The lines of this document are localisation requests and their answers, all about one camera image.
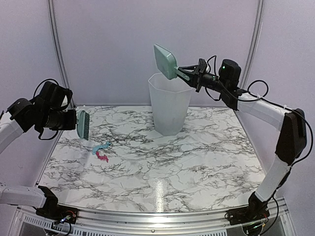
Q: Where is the green plastic dustpan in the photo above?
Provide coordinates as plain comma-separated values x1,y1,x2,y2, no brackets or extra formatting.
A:
154,44,184,80

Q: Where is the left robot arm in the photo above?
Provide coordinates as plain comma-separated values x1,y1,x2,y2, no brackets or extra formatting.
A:
0,79,77,219

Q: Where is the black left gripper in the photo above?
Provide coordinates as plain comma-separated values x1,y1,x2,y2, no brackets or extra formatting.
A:
40,108,76,130

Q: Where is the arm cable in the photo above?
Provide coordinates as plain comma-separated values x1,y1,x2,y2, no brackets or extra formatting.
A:
33,78,74,141
205,55,312,222

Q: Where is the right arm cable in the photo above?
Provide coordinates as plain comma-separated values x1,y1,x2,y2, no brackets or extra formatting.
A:
205,55,312,222

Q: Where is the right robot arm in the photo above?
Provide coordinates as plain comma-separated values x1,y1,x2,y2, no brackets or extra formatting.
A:
175,59,307,220

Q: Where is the aluminium front frame rail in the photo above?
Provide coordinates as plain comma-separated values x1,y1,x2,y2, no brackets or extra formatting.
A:
8,198,297,236

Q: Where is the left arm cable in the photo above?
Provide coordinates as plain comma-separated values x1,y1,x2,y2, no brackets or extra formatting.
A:
33,78,74,141

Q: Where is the translucent white waste bin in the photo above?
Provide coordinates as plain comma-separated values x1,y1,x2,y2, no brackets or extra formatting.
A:
148,73,192,136

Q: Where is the green hand brush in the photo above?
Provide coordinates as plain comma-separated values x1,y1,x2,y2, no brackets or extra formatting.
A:
76,110,90,141

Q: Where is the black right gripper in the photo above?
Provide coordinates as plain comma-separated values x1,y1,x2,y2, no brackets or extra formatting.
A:
179,63,228,93

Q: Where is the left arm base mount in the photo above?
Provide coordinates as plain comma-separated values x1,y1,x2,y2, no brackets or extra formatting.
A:
35,186,78,224

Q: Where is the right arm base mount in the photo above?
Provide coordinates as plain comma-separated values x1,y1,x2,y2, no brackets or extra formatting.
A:
224,192,270,225

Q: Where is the pink scrap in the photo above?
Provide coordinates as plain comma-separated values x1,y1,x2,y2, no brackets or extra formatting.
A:
95,151,109,163

